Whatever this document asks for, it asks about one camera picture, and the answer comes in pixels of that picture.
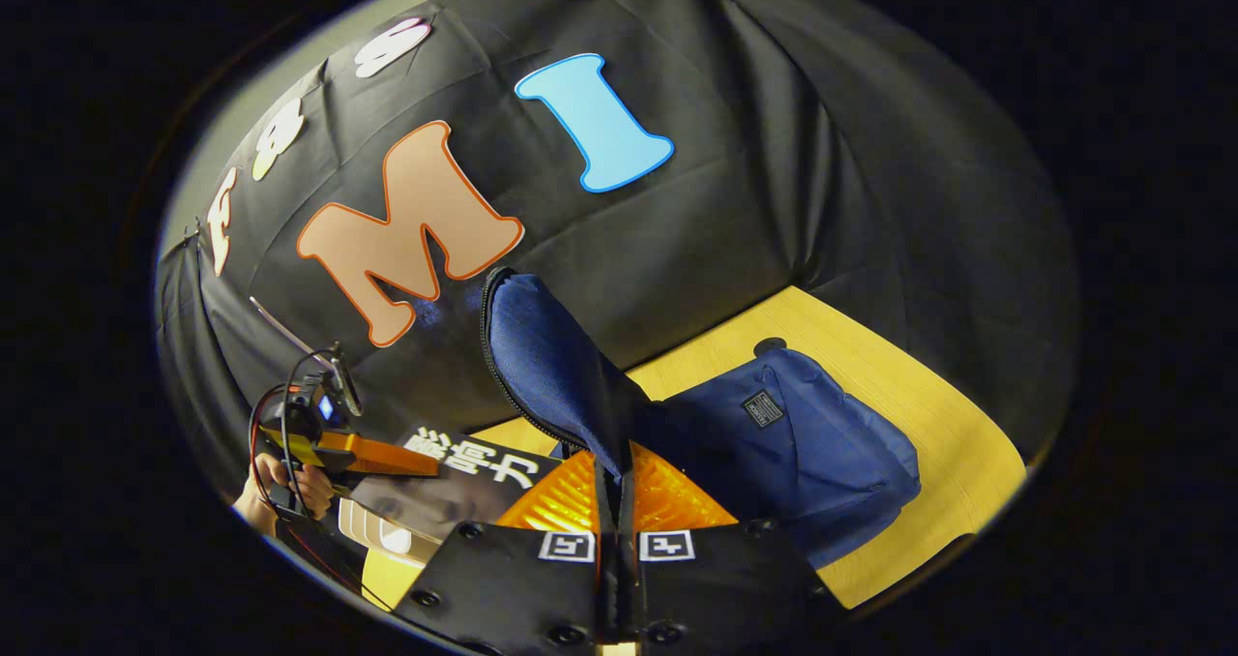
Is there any black backdrop cloth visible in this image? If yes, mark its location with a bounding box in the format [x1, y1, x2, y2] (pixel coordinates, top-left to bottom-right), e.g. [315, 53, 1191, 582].
[155, 0, 1079, 551]

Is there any thin red cable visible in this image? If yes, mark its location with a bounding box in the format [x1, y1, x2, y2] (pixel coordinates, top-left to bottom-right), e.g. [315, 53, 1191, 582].
[253, 414, 373, 599]

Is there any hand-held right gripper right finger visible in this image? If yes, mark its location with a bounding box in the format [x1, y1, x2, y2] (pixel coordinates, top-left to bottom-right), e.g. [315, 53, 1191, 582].
[619, 440, 852, 656]

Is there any blue schoolbag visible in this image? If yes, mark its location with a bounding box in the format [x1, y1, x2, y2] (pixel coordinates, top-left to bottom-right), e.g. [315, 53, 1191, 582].
[479, 266, 922, 570]

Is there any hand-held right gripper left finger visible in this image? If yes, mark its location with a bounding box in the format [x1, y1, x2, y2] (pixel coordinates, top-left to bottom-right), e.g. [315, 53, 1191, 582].
[392, 446, 620, 656]

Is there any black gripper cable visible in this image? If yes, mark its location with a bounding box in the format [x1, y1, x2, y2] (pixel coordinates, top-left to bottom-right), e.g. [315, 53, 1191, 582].
[250, 348, 335, 523]

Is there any thin grey rod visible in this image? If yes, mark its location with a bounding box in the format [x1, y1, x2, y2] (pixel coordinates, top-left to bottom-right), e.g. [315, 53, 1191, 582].
[248, 294, 336, 359]

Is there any dark cover book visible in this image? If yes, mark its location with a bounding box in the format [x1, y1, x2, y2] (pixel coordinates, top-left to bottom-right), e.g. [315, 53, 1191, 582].
[348, 424, 564, 541]

